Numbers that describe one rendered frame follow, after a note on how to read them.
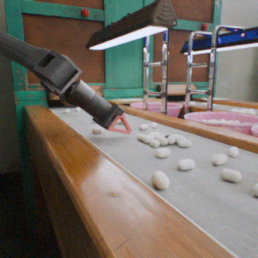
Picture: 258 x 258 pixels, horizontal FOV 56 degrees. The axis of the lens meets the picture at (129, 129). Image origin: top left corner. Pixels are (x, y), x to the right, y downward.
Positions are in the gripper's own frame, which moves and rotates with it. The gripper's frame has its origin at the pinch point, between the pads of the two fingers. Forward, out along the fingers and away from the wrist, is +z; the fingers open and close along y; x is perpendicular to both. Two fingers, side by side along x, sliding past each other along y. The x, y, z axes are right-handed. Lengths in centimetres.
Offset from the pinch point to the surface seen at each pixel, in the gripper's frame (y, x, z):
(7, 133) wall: 160, 46, -8
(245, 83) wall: 168, -166, 194
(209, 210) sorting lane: -39.8, 6.1, -4.9
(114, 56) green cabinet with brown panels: 75, -38, 4
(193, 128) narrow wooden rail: -6.2, -11.9, 14.1
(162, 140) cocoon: -12.8, -1.9, 2.6
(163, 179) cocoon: -32.8, 6.1, -7.8
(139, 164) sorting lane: -21.5, 6.3, -5.1
